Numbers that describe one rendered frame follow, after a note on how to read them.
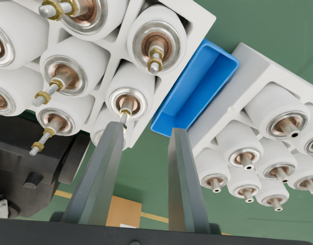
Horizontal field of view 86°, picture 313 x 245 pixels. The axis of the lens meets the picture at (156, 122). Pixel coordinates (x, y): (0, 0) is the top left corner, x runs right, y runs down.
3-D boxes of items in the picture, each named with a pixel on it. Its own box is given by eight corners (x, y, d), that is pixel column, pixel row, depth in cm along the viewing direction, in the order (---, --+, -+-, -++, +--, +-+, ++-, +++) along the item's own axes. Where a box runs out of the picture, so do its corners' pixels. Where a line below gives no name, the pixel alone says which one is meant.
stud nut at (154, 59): (152, 74, 21) (152, 77, 21) (144, 63, 20) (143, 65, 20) (165, 65, 21) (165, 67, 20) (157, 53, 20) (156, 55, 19)
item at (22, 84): (35, 80, 50) (-15, 117, 36) (19, 46, 44) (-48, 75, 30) (67, 82, 50) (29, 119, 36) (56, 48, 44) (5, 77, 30)
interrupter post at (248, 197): (245, 192, 52) (249, 203, 50) (239, 190, 52) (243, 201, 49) (251, 189, 51) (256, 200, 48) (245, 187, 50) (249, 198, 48)
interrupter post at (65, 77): (76, 80, 30) (68, 89, 28) (64, 83, 31) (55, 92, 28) (68, 68, 29) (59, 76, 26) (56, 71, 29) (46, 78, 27)
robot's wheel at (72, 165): (85, 154, 82) (67, 194, 67) (75, 151, 81) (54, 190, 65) (96, 128, 71) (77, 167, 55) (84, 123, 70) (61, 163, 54)
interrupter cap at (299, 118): (282, 141, 38) (284, 143, 37) (257, 130, 36) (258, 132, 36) (315, 117, 34) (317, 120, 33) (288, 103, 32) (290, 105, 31)
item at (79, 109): (71, 94, 52) (38, 133, 38) (68, 64, 47) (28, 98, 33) (102, 100, 54) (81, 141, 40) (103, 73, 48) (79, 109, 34)
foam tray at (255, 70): (245, 158, 80) (262, 195, 66) (174, 131, 70) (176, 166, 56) (328, 94, 57) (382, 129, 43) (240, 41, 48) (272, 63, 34)
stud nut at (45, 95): (53, 100, 25) (50, 104, 24) (44, 103, 25) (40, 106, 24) (45, 89, 23) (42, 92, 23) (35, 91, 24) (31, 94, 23)
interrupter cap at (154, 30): (167, 78, 29) (167, 79, 29) (126, 59, 27) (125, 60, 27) (190, 35, 25) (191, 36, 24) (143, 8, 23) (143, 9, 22)
